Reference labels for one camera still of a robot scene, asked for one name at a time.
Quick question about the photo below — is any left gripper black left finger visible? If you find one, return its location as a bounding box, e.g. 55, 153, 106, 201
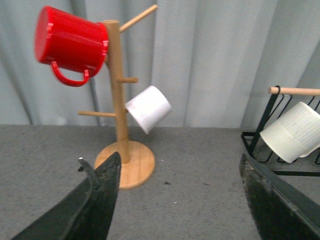
14, 152, 121, 240

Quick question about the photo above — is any black wire mug rack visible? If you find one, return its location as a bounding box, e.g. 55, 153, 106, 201
241, 85, 320, 177

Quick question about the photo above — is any wooden mug tree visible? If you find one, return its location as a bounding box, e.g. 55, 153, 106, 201
77, 4, 158, 190

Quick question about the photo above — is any red mug on tree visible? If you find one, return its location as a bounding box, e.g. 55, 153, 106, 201
34, 5, 109, 87

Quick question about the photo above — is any grey curtain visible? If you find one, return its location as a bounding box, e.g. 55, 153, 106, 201
0, 0, 320, 130

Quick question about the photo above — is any white mug on tree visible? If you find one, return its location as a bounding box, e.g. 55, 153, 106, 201
125, 85, 172, 135

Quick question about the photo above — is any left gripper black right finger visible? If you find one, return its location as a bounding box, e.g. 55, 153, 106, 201
239, 154, 320, 240

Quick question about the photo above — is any cream ribbed mug on rack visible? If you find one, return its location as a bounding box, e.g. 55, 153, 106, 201
260, 101, 320, 164

